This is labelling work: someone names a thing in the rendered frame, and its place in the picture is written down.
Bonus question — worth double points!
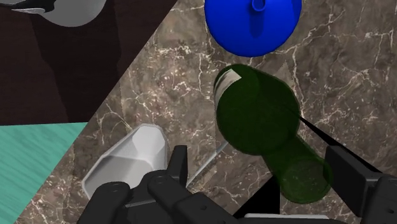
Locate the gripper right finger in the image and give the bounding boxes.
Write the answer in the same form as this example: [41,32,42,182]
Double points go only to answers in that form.
[323,144,397,224]

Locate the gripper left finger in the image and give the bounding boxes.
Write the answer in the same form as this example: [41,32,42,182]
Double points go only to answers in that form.
[76,144,234,224]

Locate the white faceted cup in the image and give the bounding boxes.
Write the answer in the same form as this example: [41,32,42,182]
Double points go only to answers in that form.
[81,123,170,200]

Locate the dark green glass bottle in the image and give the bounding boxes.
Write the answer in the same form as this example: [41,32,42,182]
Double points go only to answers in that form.
[212,63,335,205]

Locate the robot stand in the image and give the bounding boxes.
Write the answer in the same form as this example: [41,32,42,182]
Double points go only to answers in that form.
[0,0,179,127]

